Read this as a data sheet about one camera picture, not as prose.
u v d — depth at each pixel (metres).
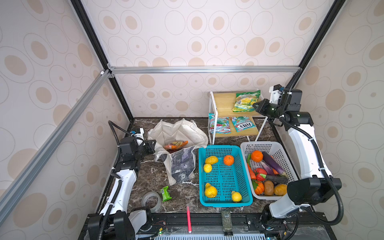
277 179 0.80
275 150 0.93
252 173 0.84
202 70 0.92
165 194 0.81
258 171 0.85
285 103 0.54
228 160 0.91
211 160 0.92
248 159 0.95
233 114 0.78
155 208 0.76
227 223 0.71
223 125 0.90
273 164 0.90
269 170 0.88
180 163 0.76
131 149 0.59
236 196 0.78
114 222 0.38
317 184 0.42
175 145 0.91
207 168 0.89
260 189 0.79
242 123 0.92
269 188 0.80
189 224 0.73
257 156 0.92
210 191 0.78
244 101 0.77
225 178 0.88
